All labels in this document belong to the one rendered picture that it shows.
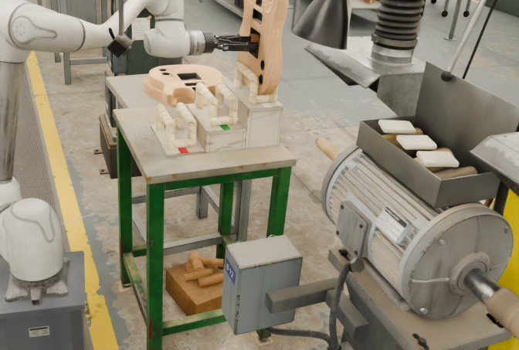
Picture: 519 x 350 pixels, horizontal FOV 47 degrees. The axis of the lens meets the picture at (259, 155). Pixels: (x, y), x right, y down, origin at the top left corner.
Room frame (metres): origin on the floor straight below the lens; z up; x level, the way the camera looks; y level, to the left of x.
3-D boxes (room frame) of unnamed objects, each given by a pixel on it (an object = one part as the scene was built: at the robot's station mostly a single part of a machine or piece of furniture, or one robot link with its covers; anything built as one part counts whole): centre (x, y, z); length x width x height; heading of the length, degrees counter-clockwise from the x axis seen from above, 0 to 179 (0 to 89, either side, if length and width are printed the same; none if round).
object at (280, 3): (2.09, -0.02, 1.48); 0.07 x 0.04 x 0.09; 24
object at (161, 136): (2.08, 0.33, 0.94); 0.27 x 0.15 x 0.01; 25
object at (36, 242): (1.46, 0.66, 0.87); 0.18 x 0.16 x 0.22; 61
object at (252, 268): (1.09, -0.08, 0.99); 0.24 x 0.21 x 0.26; 26
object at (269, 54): (2.21, 0.04, 1.33); 0.35 x 0.04 x 0.40; 24
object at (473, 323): (1.06, -0.37, 1.11); 0.36 x 0.24 x 0.04; 26
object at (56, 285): (1.44, 0.65, 0.73); 0.22 x 0.18 x 0.06; 18
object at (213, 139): (2.14, 0.19, 0.98); 0.27 x 0.16 x 0.09; 25
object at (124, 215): (2.31, 0.59, 0.45); 0.05 x 0.05 x 0.90; 26
